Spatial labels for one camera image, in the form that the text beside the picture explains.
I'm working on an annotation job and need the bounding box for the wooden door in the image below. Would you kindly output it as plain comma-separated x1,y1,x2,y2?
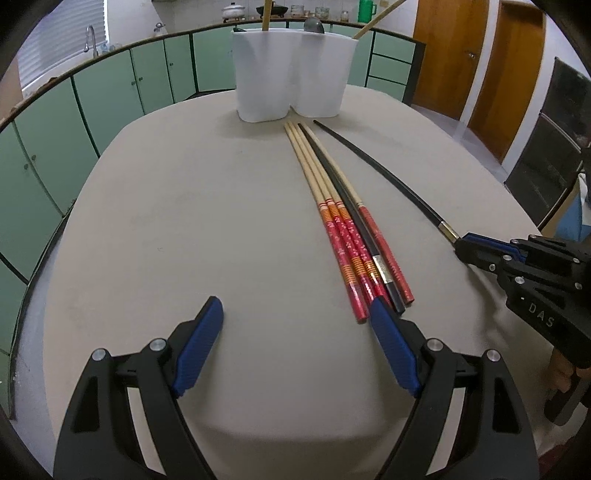
466,0,548,162
412,0,490,121

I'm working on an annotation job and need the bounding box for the red patterned bamboo chopstick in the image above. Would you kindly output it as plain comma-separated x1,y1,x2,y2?
295,121,391,302
284,122,370,322
289,121,382,309
302,123,414,305

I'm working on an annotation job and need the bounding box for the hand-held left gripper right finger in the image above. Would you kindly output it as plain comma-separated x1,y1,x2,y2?
369,295,541,480

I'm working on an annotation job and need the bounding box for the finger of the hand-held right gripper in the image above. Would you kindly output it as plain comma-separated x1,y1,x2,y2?
454,240,527,296
463,233,591,271

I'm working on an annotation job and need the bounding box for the window blind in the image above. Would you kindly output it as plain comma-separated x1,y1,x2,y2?
18,0,109,93

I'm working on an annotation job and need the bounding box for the black chair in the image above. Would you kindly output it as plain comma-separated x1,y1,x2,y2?
503,58,591,236

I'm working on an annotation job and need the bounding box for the person's right hand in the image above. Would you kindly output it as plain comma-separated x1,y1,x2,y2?
549,348,580,393

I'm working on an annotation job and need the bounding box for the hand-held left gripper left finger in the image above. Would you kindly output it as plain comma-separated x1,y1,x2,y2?
53,295,225,480

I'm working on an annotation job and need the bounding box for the white utensil holder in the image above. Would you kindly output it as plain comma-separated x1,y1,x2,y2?
231,28,358,123

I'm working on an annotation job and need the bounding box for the black chopstick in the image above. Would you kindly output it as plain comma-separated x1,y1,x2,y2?
313,120,460,243
298,123,406,316

